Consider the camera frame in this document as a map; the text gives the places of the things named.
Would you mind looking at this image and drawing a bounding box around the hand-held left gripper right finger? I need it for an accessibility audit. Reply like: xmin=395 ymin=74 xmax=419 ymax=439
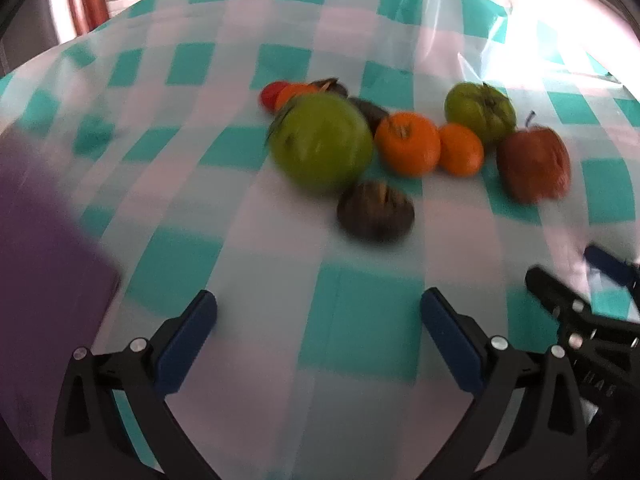
xmin=420 ymin=287 xmax=589 ymax=480

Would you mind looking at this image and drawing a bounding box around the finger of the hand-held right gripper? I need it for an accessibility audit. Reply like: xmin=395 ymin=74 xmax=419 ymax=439
xmin=584 ymin=244 xmax=640 ymax=293
xmin=525 ymin=266 xmax=640 ymax=356

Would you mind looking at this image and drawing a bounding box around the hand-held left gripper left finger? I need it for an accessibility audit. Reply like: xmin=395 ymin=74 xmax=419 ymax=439
xmin=51 ymin=289 xmax=222 ymax=480

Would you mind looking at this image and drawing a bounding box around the wrinkled red-brown apple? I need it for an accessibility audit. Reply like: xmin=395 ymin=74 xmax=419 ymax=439
xmin=496 ymin=111 xmax=572 ymax=204

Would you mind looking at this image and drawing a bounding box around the dark wrinkled passion fruit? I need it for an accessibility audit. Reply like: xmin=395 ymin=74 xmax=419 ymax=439
xmin=337 ymin=181 xmax=416 ymax=242
xmin=347 ymin=96 xmax=390 ymax=133

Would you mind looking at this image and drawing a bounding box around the medium orange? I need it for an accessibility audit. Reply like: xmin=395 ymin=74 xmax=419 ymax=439
xmin=438 ymin=123 xmax=485 ymax=177

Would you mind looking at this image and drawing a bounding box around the small ribbed green tomato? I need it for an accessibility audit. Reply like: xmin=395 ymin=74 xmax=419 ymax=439
xmin=444 ymin=81 xmax=517 ymax=145

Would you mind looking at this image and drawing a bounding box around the large orange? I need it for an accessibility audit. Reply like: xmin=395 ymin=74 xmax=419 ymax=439
xmin=374 ymin=112 xmax=442 ymax=177

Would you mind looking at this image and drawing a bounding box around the large green tomato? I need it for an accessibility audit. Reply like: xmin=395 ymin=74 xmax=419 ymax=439
xmin=269 ymin=94 xmax=375 ymax=192

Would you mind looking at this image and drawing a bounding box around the small orange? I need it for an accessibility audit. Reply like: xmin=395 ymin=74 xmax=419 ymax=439
xmin=275 ymin=83 xmax=319 ymax=111

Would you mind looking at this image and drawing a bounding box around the teal white checked tablecloth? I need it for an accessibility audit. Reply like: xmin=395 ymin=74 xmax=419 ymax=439
xmin=0 ymin=0 xmax=640 ymax=480

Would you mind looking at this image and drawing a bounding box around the small red tomato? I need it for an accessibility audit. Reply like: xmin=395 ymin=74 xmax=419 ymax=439
xmin=259 ymin=81 xmax=290 ymax=111

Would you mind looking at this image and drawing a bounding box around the dark split fruit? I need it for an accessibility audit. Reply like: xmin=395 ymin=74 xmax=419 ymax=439
xmin=309 ymin=77 xmax=349 ymax=99

